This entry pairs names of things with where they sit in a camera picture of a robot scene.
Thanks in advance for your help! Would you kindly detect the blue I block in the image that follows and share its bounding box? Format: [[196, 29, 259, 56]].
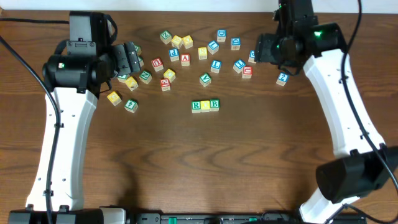
[[233, 59, 246, 73]]

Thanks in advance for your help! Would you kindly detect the green B block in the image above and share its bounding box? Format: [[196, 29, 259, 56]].
[[210, 99, 220, 112]]

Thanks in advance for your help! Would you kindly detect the yellow O block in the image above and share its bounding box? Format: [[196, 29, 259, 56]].
[[200, 100, 211, 113]]

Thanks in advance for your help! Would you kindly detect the green R block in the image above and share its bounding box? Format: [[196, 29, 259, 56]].
[[191, 101, 201, 113]]

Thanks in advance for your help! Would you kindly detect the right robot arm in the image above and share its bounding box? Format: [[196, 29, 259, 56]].
[[254, 23, 397, 223]]

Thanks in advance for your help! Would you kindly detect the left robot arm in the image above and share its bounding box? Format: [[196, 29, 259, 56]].
[[8, 42, 141, 223]]

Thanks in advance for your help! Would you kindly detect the green 7 block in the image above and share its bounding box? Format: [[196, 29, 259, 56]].
[[138, 57, 144, 67]]

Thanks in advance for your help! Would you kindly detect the green J block left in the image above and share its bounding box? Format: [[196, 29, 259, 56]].
[[134, 45, 142, 56]]

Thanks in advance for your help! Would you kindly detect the blue 5 block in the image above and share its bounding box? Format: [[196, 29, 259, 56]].
[[248, 50, 256, 63]]

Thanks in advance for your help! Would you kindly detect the green V block left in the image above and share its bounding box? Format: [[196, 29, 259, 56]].
[[117, 74, 130, 83]]

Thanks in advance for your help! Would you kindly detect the green v block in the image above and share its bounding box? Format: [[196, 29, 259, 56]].
[[117, 74, 130, 83], [200, 73, 212, 87]]

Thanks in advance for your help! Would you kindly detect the yellow K block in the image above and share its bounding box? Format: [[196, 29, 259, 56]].
[[124, 77, 139, 91]]

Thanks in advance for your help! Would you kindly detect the green N block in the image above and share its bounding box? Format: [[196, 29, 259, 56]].
[[139, 70, 152, 84]]

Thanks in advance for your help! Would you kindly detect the red U block right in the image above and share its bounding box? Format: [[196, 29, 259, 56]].
[[242, 66, 253, 79]]

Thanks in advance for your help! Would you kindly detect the red u block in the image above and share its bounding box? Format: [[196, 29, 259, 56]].
[[242, 66, 253, 79], [151, 57, 164, 72]]

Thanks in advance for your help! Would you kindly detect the blue 2 block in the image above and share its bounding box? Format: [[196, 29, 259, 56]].
[[276, 72, 289, 86]]

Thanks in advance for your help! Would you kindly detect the red U block left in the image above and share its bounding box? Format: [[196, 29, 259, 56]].
[[151, 57, 164, 72]]

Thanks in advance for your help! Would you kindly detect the blue D block right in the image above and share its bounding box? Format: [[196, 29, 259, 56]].
[[231, 37, 241, 50]]

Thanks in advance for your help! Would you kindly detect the blue d block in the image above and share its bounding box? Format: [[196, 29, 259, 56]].
[[231, 37, 241, 50], [216, 29, 226, 42]]

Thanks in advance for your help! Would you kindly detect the yellow G block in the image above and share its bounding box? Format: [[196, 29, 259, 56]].
[[107, 91, 122, 106]]

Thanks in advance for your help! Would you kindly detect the green 4 block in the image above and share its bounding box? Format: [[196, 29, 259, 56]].
[[124, 100, 138, 113]]

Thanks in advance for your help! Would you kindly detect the yellow C block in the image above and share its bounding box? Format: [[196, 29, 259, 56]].
[[164, 68, 176, 83]]

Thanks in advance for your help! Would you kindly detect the green Z block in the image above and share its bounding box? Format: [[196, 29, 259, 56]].
[[160, 30, 172, 45]]

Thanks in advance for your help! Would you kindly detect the red E block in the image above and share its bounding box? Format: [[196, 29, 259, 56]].
[[160, 78, 171, 91]]

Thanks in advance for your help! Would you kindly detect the blue P block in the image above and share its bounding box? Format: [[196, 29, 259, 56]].
[[169, 48, 180, 62]]

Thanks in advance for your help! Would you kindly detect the blue D block top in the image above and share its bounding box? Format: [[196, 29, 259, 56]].
[[216, 29, 226, 42]]

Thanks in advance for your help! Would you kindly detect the blue L block lower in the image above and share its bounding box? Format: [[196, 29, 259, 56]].
[[211, 60, 222, 73]]

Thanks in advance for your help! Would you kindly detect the yellow S block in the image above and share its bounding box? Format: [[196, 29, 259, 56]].
[[171, 35, 183, 49]]

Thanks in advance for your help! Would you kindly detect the red A block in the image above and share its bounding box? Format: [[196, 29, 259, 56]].
[[180, 54, 190, 67]]

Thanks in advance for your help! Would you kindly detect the green V block centre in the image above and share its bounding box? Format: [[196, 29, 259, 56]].
[[200, 73, 212, 87]]

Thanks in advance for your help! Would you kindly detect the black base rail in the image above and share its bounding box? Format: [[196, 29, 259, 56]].
[[54, 212, 367, 224]]

